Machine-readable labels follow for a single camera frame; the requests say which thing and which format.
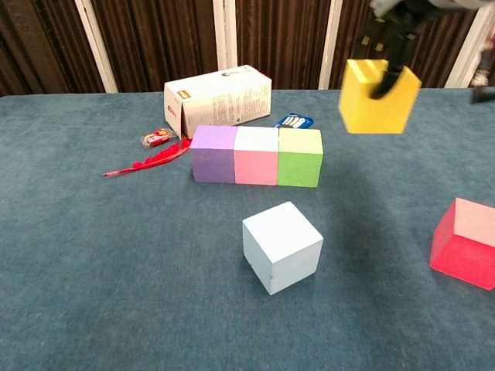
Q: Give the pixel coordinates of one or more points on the white frame pole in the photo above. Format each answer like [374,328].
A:
[96,46]
[464,58]
[224,35]
[329,46]

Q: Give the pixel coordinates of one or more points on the red foam cube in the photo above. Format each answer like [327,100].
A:
[460,259]

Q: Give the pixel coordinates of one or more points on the blue cookie packet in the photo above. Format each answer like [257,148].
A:
[295,121]

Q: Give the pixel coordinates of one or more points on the red feather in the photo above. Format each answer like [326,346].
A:
[158,158]

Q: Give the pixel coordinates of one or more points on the purple foam cube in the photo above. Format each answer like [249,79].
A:
[212,168]

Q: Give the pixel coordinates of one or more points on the light blue foam cube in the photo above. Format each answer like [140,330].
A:
[282,247]

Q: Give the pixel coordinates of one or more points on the green foam cube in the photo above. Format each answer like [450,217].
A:
[299,170]

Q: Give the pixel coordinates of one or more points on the yellow foam cube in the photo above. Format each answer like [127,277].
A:
[379,112]

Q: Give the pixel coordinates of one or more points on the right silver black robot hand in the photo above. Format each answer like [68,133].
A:
[398,42]

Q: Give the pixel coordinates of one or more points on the small red candy packet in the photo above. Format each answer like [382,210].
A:
[156,137]

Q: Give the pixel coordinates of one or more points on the dark brown curtain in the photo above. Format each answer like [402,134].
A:
[162,38]

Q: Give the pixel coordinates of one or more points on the pink foam cube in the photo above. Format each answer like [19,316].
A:
[256,168]

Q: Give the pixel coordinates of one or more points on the teal table cloth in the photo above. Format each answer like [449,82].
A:
[154,309]

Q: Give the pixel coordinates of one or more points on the white cardboard carton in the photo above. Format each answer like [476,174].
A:
[220,104]

